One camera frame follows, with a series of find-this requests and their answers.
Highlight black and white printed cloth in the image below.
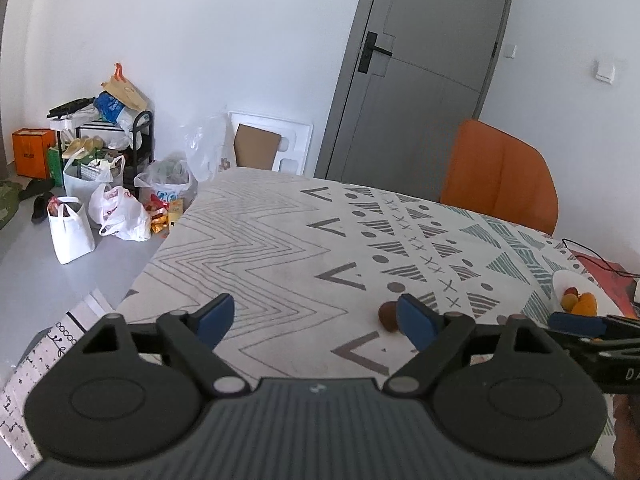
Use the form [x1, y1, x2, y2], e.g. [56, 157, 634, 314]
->
[0, 287, 118, 466]

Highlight black shoe rack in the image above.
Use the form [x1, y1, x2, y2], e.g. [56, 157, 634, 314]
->
[57, 109, 155, 191]

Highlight green cloth item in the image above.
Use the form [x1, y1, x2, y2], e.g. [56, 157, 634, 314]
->
[0, 180, 23, 231]

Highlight patterned tablecloth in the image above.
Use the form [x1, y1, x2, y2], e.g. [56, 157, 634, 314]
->
[116, 167, 626, 436]

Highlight white round plate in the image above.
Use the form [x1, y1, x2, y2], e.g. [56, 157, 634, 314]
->
[551, 269, 626, 319]

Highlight red book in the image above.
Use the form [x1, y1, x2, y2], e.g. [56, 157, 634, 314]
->
[567, 249, 640, 318]

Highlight flat black item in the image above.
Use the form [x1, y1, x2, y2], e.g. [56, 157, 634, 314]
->
[48, 98, 96, 118]

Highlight white paper bag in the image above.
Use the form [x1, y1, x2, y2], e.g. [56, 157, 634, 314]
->
[47, 196, 96, 265]

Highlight black cable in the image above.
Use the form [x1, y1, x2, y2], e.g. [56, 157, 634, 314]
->
[561, 238, 640, 277]

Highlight clear plastic bag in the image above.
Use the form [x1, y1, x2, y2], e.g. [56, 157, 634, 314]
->
[182, 115, 236, 181]

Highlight snack packets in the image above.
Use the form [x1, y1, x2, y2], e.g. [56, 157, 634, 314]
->
[145, 195, 173, 236]

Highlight dark reddish-brown fruit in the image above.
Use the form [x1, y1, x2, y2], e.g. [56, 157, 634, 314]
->
[378, 301, 401, 333]

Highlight white plastic bag blue print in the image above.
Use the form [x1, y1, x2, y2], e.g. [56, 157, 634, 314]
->
[134, 159, 198, 211]

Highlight brown paper bag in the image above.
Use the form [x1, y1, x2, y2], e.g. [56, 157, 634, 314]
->
[101, 76, 149, 112]

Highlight orange chair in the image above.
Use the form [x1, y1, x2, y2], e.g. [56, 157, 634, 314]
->
[439, 119, 559, 236]

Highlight person's right hand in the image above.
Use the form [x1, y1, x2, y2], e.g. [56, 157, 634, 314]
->
[612, 394, 640, 480]

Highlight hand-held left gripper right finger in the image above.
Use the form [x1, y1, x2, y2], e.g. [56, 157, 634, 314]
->
[381, 293, 554, 400]

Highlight orange box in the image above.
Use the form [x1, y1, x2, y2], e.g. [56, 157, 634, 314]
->
[12, 128, 56, 179]

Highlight green box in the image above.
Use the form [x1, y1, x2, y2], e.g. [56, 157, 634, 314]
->
[47, 146, 65, 187]

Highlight grey door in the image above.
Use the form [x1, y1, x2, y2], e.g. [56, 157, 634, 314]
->
[314, 0, 518, 203]

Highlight blue and white bag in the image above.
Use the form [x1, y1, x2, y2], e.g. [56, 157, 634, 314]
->
[94, 91, 132, 126]

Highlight brown cardboard sheet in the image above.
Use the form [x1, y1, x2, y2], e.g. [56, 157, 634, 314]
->
[235, 123, 282, 170]

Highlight white shopping bag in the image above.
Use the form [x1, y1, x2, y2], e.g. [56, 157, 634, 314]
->
[62, 154, 126, 211]

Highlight black shoe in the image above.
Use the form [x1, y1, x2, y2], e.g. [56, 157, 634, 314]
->
[19, 178, 55, 201]
[31, 192, 56, 224]

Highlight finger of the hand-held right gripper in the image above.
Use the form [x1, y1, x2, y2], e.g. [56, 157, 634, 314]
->
[548, 312, 640, 336]
[560, 332, 640, 356]

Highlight white plastic bag red print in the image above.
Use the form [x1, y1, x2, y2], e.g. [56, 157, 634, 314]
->
[89, 184, 152, 242]

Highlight white foam packaging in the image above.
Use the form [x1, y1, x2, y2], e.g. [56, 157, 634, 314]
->
[227, 111, 314, 176]

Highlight yellow slippers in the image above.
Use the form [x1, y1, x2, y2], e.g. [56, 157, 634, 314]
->
[62, 136, 106, 160]

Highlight black door handle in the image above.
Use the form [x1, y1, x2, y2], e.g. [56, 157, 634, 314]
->
[358, 31, 393, 75]

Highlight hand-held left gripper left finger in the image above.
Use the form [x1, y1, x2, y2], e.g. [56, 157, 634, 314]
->
[79, 292, 252, 401]

